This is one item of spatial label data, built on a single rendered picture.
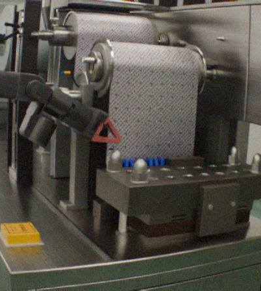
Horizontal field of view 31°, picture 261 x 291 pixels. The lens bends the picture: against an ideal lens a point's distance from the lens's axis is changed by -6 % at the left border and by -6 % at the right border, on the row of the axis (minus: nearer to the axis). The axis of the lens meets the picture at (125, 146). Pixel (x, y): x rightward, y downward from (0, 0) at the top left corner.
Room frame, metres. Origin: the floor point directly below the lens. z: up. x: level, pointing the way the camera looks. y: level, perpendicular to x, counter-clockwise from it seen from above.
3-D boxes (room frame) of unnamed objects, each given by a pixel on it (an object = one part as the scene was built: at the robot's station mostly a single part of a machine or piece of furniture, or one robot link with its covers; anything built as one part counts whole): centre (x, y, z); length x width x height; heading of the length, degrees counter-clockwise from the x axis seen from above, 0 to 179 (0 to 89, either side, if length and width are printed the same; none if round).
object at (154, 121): (1.16, -0.06, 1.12); 0.23 x 0.01 x 0.18; 116
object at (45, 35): (1.35, 0.26, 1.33); 0.06 x 0.03 x 0.03; 116
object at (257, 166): (1.10, -0.32, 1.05); 0.04 x 0.04 x 0.04
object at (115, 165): (1.04, 0.02, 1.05); 0.04 x 0.04 x 0.04
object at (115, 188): (1.07, -0.15, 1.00); 0.40 x 0.16 x 0.06; 116
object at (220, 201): (0.99, -0.21, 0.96); 0.10 x 0.03 x 0.11; 116
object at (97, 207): (1.16, -0.07, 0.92); 0.28 x 0.04 x 0.04; 116
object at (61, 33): (1.37, 0.20, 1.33); 0.06 x 0.06 x 0.06; 26
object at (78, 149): (1.17, 0.12, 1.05); 0.06 x 0.05 x 0.31; 116
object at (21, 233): (0.91, 0.21, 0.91); 0.07 x 0.07 x 0.02; 26
